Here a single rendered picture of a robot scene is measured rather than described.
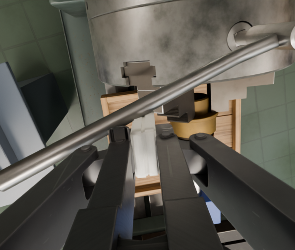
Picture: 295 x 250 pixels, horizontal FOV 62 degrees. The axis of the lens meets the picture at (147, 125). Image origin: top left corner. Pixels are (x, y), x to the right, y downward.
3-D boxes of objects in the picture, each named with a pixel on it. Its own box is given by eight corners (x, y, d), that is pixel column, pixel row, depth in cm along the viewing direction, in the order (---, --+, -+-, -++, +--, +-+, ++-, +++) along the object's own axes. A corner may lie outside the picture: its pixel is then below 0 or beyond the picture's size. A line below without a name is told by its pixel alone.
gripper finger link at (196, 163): (157, 153, 13) (214, 148, 13) (154, 123, 18) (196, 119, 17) (159, 179, 13) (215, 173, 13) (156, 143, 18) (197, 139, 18)
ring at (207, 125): (170, 106, 40) (175, 157, 43) (226, 98, 40) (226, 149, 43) (161, 94, 49) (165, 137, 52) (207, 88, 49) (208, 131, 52)
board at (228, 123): (101, 94, 64) (100, 97, 60) (234, 76, 66) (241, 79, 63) (118, 192, 74) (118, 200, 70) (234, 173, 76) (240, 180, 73)
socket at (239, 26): (236, 19, 29) (250, 16, 26) (243, 46, 30) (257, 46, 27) (211, 30, 29) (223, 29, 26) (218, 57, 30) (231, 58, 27)
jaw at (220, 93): (209, 47, 39) (287, 38, 38) (204, 46, 44) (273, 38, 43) (211, 113, 43) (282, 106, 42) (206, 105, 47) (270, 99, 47)
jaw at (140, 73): (167, 52, 41) (123, 62, 31) (195, 49, 38) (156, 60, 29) (172, 115, 44) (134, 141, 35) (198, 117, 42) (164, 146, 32)
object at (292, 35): (233, 26, 29) (316, 15, 18) (237, 44, 30) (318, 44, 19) (216, 32, 29) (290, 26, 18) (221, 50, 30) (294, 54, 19)
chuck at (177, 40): (88, 27, 52) (86, 6, 23) (226, 12, 57) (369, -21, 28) (96, 70, 55) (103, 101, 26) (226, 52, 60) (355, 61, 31)
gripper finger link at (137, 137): (147, 178, 15) (135, 179, 15) (147, 137, 22) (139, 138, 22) (143, 132, 14) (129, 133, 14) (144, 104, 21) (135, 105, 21)
